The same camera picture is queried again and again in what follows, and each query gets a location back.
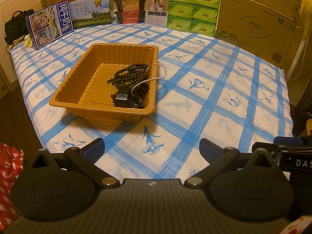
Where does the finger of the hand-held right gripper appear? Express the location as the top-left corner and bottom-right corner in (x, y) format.
(273, 136), (312, 149)
(252, 142), (312, 156)

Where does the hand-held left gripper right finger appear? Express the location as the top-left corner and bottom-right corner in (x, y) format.
(184, 138), (281, 188)

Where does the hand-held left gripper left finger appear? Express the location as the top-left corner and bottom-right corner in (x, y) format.
(30, 138), (121, 188)

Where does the black oblong case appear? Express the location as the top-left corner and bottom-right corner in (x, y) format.
(114, 91), (130, 108)

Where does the silver-faced black strap wristwatch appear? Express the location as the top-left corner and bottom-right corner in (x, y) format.
(129, 95), (145, 109)

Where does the orange plastic tray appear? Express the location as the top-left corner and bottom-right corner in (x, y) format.
(49, 43), (159, 129)

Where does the black band watch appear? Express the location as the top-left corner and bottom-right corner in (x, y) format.
(133, 83), (150, 97)

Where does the brown wooden bead necklace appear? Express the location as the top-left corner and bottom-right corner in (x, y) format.
(106, 63), (150, 91)

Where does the white pearl necklace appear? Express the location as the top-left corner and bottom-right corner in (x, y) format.
(130, 62), (168, 92)

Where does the blue checked bed sheet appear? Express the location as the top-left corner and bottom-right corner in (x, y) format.
(6, 21), (294, 176)

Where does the red checked bag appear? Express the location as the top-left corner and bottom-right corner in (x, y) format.
(0, 143), (25, 230)

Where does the wooden cabinet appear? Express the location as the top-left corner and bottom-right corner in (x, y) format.
(0, 63), (19, 101)

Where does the large brown cardboard box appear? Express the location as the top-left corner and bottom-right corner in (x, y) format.
(214, 0), (302, 69)

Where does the blue cartoon milk box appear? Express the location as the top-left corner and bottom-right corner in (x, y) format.
(26, 1), (74, 51)

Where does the red label instant meal bowl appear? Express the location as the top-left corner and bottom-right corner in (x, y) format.
(114, 10), (147, 24)

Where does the cow picture milk box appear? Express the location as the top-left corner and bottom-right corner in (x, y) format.
(69, 0), (114, 29)

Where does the stack of green tissue packs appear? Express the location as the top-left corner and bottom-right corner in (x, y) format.
(167, 0), (219, 34)

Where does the white product box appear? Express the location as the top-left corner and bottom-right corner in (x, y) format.
(145, 0), (170, 27)

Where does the black bag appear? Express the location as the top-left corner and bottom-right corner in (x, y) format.
(4, 9), (35, 46)

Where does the orange label instant meal bowl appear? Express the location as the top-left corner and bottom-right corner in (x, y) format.
(114, 0), (147, 12)

